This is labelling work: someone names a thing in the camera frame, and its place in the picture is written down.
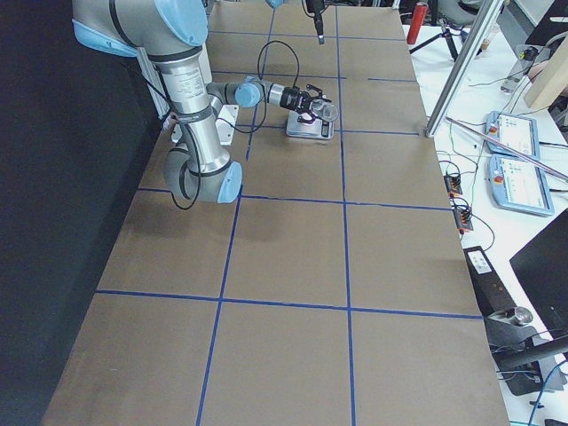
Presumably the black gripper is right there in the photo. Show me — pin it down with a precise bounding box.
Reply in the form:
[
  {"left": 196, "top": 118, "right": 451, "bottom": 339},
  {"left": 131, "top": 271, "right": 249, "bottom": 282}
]
[{"left": 280, "top": 0, "right": 329, "bottom": 125}]

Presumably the clear glass sauce bottle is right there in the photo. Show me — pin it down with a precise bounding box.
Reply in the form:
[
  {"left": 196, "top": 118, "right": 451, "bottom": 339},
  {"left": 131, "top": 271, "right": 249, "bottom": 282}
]
[{"left": 310, "top": 99, "right": 339, "bottom": 122}]

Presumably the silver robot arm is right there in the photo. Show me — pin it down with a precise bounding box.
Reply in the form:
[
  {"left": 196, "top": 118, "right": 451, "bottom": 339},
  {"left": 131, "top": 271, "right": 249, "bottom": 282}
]
[
  {"left": 207, "top": 76, "right": 339, "bottom": 124},
  {"left": 73, "top": 1, "right": 338, "bottom": 203}
]

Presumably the silver kitchen scale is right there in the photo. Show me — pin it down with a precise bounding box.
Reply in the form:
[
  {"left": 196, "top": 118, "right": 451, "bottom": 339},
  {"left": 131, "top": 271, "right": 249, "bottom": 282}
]
[{"left": 286, "top": 111, "right": 334, "bottom": 140}]

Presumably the red cylinder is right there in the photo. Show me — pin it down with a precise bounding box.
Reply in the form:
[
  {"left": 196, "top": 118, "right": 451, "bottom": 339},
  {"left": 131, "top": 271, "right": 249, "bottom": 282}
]
[{"left": 406, "top": 2, "right": 429, "bottom": 45}]

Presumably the black tripod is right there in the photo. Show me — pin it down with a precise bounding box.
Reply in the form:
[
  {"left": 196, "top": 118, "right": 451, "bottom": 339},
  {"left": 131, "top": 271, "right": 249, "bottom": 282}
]
[{"left": 410, "top": 17, "right": 471, "bottom": 61}]

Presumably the upper orange connector block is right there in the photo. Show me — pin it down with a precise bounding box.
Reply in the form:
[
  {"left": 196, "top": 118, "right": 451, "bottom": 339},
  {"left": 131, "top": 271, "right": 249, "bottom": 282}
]
[{"left": 444, "top": 174, "right": 462, "bottom": 198}]

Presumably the orange connector block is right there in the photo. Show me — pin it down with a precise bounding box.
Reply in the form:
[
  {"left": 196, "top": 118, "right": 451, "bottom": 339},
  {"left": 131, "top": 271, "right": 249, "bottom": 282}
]
[
  {"left": 444, "top": 174, "right": 462, "bottom": 198},
  {"left": 453, "top": 204, "right": 474, "bottom": 235}
]

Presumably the thin metal rod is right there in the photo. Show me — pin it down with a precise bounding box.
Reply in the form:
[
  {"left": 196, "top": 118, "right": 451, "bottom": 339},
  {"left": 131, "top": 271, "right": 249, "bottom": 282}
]
[{"left": 445, "top": 116, "right": 568, "bottom": 182}]

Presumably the lower orange connector block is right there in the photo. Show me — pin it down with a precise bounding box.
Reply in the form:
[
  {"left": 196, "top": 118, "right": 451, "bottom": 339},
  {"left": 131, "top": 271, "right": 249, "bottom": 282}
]
[{"left": 453, "top": 204, "right": 474, "bottom": 235}]

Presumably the upper teach pendant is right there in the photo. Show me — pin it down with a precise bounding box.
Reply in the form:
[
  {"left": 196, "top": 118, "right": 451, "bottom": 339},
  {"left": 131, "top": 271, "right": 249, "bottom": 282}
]
[{"left": 485, "top": 111, "right": 540, "bottom": 160}]

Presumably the teach pendant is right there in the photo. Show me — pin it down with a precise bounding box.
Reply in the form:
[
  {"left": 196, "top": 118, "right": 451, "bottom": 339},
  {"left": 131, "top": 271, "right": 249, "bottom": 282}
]
[
  {"left": 485, "top": 111, "right": 540, "bottom": 160},
  {"left": 488, "top": 154, "right": 555, "bottom": 217}
]

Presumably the lower teach pendant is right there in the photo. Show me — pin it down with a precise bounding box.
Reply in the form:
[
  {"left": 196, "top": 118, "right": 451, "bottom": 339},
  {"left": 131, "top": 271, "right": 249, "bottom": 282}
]
[{"left": 488, "top": 154, "right": 555, "bottom": 217}]

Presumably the wooden beam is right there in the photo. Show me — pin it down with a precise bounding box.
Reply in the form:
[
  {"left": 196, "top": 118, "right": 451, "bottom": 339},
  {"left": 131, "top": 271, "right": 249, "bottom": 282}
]
[{"left": 525, "top": 37, "right": 567, "bottom": 109}]

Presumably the black box with label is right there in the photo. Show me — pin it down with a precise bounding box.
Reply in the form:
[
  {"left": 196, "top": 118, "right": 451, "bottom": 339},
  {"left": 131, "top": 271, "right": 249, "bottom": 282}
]
[{"left": 463, "top": 246, "right": 516, "bottom": 317}]

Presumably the black monitor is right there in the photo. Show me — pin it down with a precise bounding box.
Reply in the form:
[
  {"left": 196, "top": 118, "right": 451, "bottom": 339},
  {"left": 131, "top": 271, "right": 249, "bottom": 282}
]
[{"left": 509, "top": 210, "right": 568, "bottom": 330}]

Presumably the metal clamp stand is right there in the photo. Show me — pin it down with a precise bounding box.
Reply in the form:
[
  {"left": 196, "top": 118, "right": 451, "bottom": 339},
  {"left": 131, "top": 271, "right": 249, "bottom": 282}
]
[{"left": 484, "top": 310, "right": 567, "bottom": 396}]

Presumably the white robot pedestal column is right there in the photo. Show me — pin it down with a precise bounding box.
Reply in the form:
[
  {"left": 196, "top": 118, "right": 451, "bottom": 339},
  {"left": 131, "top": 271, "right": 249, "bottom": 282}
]
[{"left": 162, "top": 104, "right": 240, "bottom": 146}]

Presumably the aluminium frame post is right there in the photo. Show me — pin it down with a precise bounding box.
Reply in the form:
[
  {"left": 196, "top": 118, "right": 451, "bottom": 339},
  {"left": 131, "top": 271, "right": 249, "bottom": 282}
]
[{"left": 424, "top": 0, "right": 504, "bottom": 138}]

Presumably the blue network cable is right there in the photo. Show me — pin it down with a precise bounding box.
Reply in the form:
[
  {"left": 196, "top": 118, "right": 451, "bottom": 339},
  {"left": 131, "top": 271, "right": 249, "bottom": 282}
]
[{"left": 527, "top": 361, "right": 568, "bottom": 426}]

